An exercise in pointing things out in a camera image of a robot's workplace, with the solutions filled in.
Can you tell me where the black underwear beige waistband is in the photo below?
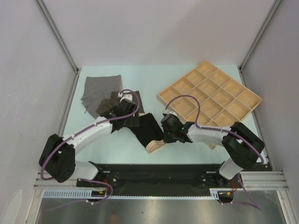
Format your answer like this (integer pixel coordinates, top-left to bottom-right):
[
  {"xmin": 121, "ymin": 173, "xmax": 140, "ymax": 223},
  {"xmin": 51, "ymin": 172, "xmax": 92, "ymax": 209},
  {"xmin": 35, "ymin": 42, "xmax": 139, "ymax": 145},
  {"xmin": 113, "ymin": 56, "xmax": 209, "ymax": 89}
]
[{"xmin": 130, "ymin": 113, "xmax": 166, "ymax": 154}]

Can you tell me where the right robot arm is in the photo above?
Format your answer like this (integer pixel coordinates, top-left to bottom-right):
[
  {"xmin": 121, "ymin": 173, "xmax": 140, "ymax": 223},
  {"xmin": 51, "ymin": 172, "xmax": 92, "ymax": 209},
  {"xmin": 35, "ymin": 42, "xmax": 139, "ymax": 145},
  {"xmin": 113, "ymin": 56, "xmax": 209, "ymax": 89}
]
[{"xmin": 161, "ymin": 113, "xmax": 265, "ymax": 188}]

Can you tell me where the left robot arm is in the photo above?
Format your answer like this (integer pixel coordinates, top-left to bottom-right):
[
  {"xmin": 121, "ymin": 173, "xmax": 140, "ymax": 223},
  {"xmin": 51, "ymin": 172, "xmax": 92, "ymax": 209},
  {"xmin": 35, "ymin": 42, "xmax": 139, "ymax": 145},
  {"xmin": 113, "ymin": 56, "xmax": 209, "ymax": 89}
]
[{"xmin": 39, "ymin": 98, "xmax": 139, "ymax": 187}]

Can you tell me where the brown underwear beige waistband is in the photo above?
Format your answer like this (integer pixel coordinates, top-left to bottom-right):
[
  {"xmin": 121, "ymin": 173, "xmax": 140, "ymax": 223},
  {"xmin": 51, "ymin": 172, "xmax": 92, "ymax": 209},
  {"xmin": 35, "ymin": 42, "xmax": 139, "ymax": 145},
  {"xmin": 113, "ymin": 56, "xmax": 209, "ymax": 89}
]
[{"xmin": 96, "ymin": 91, "xmax": 145, "ymax": 117}]

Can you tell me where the grey striped underwear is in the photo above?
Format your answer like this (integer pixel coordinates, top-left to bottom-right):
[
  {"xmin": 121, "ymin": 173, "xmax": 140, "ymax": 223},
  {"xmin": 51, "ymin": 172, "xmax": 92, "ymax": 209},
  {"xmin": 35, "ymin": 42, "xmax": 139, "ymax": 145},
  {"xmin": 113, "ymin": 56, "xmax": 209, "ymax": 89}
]
[{"xmin": 81, "ymin": 75, "xmax": 122, "ymax": 119}]

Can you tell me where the wooden compartment tray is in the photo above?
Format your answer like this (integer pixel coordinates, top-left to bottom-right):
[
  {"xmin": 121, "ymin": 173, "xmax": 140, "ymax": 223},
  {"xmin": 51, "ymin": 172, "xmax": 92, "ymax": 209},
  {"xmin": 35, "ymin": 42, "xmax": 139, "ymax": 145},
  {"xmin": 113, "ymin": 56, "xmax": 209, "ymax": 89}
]
[{"xmin": 157, "ymin": 60, "xmax": 263, "ymax": 151}]

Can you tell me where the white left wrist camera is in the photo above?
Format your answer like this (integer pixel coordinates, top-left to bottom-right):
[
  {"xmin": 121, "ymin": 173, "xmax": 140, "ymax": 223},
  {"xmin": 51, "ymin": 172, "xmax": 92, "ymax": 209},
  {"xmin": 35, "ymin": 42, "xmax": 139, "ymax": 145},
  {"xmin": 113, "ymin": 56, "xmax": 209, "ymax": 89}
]
[{"xmin": 118, "ymin": 92, "xmax": 133, "ymax": 102}]

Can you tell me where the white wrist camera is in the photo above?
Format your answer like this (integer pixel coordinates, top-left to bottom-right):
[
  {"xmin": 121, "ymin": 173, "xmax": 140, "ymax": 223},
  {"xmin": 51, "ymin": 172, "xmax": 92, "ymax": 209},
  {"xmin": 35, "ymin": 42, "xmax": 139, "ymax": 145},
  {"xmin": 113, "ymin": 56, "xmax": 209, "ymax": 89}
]
[
  {"xmin": 163, "ymin": 110, "xmax": 177, "ymax": 116},
  {"xmin": 118, "ymin": 92, "xmax": 133, "ymax": 102}
]

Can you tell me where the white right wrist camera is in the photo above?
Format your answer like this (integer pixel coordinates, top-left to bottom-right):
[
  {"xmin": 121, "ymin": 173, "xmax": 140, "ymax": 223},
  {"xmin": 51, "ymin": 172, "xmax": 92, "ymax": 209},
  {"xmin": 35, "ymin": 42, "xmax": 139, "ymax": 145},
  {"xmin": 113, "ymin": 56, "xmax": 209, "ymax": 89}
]
[{"xmin": 163, "ymin": 110, "xmax": 177, "ymax": 116}]

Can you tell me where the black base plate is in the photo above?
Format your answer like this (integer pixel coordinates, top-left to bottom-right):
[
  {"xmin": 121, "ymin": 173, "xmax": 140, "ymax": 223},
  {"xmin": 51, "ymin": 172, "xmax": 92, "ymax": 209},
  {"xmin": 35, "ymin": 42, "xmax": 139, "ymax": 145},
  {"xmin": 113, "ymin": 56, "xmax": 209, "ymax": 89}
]
[{"xmin": 77, "ymin": 164, "xmax": 241, "ymax": 197}]

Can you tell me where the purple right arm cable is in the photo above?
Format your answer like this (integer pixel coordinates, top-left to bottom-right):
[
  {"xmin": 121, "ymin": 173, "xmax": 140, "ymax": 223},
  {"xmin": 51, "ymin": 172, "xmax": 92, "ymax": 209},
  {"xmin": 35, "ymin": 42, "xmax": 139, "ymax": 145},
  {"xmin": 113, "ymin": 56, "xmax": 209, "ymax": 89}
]
[{"xmin": 163, "ymin": 95, "xmax": 264, "ymax": 212}]

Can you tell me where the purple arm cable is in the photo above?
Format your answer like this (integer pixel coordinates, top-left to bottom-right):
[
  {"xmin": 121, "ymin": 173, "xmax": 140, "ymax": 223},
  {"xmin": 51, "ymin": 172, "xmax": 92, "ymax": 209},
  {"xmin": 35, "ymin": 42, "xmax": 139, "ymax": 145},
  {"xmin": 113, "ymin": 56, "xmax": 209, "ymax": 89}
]
[
  {"xmin": 41, "ymin": 89, "xmax": 141, "ymax": 180},
  {"xmin": 163, "ymin": 95, "xmax": 264, "ymax": 212}
]

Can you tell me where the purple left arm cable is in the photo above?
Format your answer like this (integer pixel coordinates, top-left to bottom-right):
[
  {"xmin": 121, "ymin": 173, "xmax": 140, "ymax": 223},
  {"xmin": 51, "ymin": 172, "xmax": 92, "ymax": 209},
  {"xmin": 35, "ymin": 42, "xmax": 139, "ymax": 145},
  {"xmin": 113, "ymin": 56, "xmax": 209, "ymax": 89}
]
[{"xmin": 41, "ymin": 89, "xmax": 141, "ymax": 180}]

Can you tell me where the grey slotted cable duct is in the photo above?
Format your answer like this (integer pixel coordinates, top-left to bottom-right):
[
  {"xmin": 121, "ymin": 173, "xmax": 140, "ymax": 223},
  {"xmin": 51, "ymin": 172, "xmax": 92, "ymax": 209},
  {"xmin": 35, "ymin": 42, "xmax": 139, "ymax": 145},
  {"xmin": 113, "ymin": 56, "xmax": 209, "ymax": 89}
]
[{"xmin": 43, "ymin": 188, "xmax": 220, "ymax": 200}]

